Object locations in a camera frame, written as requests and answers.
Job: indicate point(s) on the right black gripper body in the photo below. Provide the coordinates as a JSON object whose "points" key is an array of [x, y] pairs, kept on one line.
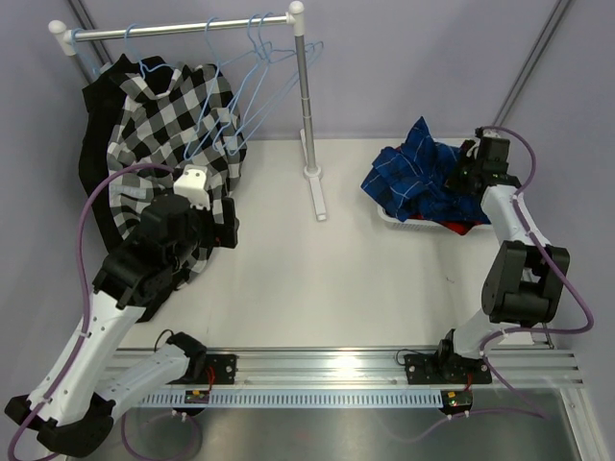
{"points": [[459, 178]]}

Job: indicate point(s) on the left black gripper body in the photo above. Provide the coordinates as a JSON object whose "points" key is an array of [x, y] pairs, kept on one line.
{"points": [[223, 233]]}

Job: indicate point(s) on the red black plaid shirt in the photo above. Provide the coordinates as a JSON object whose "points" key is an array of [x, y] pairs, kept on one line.
{"points": [[458, 227]]}

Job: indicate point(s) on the blue plaid shirt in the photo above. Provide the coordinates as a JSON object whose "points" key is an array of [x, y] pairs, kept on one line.
{"points": [[409, 181]]}

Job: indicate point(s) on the light blue wire hanger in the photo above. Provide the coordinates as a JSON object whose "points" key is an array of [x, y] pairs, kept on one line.
{"points": [[295, 19]]}

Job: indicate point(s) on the blue hanger of red shirt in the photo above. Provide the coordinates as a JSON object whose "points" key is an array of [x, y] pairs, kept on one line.
{"points": [[218, 64]]}

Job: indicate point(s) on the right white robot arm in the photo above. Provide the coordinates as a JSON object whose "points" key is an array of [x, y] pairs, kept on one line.
{"points": [[523, 286]]}

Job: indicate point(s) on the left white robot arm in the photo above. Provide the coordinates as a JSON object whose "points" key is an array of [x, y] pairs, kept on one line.
{"points": [[74, 409]]}

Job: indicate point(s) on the grey white plaid shirt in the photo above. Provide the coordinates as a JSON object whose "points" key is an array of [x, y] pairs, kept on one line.
{"points": [[152, 132]]}

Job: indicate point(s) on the blue hanger of black shirt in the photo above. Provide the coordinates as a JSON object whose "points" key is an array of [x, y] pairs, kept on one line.
{"points": [[86, 57]]}

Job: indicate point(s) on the white plastic basket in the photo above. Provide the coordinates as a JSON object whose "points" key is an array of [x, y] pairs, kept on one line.
{"points": [[395, 224]]}

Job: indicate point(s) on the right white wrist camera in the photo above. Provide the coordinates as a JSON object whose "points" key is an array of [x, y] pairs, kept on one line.
{"points": [[469, 146]]}

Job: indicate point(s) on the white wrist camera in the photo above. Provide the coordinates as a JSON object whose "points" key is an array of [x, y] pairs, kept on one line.
{"points": [[469, 146], [193, 185]]}

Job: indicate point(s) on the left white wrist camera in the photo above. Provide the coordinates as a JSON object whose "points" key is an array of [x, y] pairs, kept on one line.
{"points": [[193, 185]]}

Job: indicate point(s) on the right aluminium frame post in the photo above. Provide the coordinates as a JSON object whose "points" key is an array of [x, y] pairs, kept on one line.
{"points": [[537, 52]]}

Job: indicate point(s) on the aluminium frame post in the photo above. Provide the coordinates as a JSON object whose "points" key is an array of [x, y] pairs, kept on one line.
{"points": [[537, 52], [84, 19]]}

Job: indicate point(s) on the aluminium mounting rail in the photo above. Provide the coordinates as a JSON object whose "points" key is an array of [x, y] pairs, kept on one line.
{"points": [[524, 368]]}

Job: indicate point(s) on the left aluminium frame post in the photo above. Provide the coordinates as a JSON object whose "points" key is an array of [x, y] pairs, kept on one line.
{"points": [[84, 19]]}

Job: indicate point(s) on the white slotted cable duct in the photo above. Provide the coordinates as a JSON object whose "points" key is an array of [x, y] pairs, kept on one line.
{"points": [[278, 399]]}

